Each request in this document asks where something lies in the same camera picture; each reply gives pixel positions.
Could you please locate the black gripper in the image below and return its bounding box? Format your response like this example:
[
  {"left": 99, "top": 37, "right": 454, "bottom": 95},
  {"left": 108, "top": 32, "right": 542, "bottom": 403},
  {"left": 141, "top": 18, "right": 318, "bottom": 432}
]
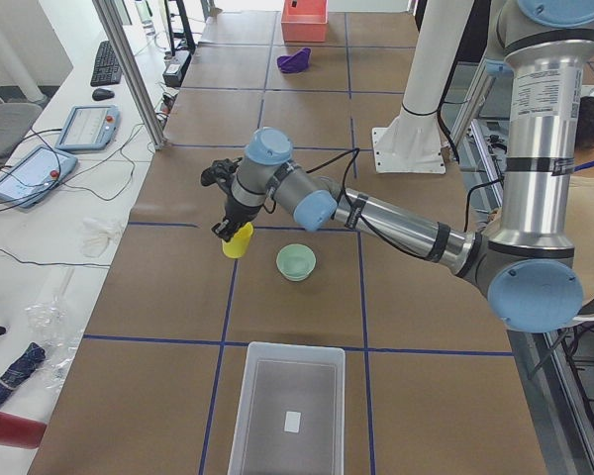
[{"left": 200, "top": 157, "right": 243, "bottom": 242}]

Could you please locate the yellow plastic cup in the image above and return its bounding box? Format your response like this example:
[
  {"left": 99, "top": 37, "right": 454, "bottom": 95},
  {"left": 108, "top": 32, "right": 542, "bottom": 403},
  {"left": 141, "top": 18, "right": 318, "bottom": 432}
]
[{"left": 222, "top": 223, "right": 254, "bottom": 259}]

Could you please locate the pale green bowl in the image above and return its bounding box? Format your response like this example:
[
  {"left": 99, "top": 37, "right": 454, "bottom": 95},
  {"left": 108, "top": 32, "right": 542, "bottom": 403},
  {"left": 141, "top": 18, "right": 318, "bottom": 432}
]
[{"left": 276, "top": 243, "right": 317, "bottom": 282}]

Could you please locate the purple cloth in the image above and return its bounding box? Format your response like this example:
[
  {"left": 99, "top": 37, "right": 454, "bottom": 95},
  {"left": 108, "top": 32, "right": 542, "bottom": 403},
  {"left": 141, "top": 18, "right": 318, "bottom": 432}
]
[{"left": 276, "top": 47, "right": 312, "bottom": 74}]

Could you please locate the black electronics box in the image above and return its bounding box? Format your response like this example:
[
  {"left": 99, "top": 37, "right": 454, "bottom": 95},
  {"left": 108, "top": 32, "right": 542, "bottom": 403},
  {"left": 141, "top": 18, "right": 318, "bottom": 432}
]
[{"left": 162, "top": 50, "right": 192, "bottom": 88}]

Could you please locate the clear plastic storage box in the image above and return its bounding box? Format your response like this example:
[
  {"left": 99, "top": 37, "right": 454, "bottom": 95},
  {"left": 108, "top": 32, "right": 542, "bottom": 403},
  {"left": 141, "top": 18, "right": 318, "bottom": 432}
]
[{"left": 228, "top": 341, "right": 346, "bottom": 474}]

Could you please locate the blue teach pendant far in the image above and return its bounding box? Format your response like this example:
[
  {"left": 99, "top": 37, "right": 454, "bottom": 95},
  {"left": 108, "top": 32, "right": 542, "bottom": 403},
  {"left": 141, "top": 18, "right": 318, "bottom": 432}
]
[{"left": 55, "top": 105, "right": 120, "bottom": 153}]

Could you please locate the blue teach pendant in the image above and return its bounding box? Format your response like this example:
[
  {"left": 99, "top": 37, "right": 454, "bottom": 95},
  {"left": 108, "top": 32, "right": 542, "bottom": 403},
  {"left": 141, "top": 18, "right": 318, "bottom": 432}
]
[
  {"left": 55, "top": 105, "right": 120, "bottom": 153},
  {"left": 0, "top": 145, "right": 78, "bottom": 208}
]

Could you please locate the black computer mouse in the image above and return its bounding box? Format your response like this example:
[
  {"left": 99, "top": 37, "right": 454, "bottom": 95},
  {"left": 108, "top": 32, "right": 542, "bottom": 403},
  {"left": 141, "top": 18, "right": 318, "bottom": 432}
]
[{"left": 91, "top": 88, "right": 115, "bottom": 102}]

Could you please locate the black keyboard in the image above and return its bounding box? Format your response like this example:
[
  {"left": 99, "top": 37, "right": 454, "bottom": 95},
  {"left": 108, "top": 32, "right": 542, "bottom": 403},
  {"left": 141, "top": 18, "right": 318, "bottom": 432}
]
[{"left": 90, "top": 41, "right": 122, "bottom": 87}]

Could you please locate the clear plastic bag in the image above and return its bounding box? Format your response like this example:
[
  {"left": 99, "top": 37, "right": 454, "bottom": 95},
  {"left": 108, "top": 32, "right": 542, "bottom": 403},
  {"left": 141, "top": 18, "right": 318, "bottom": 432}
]
[{"left": 25, "top": 267, "right": 85, "bottom": 394}]

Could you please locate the blue teach pendant near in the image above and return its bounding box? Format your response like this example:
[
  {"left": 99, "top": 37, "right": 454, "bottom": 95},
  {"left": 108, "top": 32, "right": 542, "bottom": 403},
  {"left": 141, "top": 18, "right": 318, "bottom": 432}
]
[{"left": 0, "top": 145, "right": 78, "bottom": 208}]

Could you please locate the red orange bin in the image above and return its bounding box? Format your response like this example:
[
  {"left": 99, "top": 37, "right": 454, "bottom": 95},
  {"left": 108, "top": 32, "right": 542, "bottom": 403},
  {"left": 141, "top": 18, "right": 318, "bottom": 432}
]
[{"left": 280, "top": 0, "right": 328, "bottom": 43}]

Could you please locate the dark blue folded umbrella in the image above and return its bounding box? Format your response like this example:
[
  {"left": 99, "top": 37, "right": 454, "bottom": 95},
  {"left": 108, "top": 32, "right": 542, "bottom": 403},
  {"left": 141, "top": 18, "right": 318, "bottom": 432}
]
[{"left": 0, "top": 342, "right": 46, "bottom": 407}]

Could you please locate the grey office chair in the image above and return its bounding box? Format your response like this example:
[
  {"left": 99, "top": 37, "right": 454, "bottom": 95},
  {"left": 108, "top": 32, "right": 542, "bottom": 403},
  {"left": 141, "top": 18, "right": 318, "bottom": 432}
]
[{"left": 0, "top": 103, "right": 43, "bottom": 159}]

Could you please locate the red object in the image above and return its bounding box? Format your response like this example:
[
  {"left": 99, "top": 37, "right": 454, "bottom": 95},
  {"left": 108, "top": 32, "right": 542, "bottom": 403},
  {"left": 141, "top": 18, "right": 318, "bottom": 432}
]
[{"left": 0, "top": 412, "right": 47, "bottom": 449}]

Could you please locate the seated person beige shirt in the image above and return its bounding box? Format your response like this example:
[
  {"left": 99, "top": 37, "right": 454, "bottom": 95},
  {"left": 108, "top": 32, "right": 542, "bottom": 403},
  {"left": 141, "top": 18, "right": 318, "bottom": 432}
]
[{"left": 484, "top": 96, "right": 594, "bottom": 333}]

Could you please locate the white camera stand column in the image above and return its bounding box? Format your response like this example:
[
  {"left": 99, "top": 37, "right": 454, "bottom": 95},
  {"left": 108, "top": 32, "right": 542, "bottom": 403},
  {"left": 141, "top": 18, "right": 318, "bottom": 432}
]
[{"left": 372, "top": 0, "right": 474, "bottom": 174}]

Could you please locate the aluminium frame post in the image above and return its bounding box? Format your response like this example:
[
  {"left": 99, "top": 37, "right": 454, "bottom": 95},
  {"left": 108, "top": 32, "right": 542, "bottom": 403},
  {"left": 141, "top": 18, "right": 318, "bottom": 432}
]
[{"left": 92, "top": 0, "right": 166, "bottom": 150}]

